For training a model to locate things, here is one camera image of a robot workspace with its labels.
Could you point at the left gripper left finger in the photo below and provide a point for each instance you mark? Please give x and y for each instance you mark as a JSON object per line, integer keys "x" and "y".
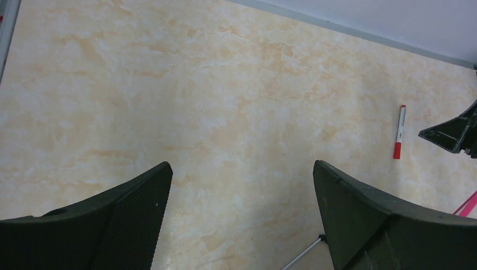
{"x": 115, "y": 229}

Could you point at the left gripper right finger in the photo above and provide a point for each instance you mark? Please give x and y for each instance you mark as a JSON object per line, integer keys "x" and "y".
{"x": 367, "y": 228}

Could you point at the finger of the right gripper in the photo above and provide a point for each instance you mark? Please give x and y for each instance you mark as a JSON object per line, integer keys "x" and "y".
{"x": 456, "y": 134}

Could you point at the pink framed whiteboard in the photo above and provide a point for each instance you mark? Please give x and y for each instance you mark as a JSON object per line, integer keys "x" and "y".
{"x": 467, "y": 207}

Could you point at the red whiteboard marker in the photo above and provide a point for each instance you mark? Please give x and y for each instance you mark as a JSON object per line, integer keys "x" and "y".
{"x": 399, "y": 137}

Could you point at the whiteboard wire stand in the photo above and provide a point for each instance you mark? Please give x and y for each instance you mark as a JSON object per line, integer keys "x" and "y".
{"x": 321, "y": 238}

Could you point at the aluminium frame rail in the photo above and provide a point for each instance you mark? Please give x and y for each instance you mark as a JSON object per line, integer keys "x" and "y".
{"x": 9, "y": 13}

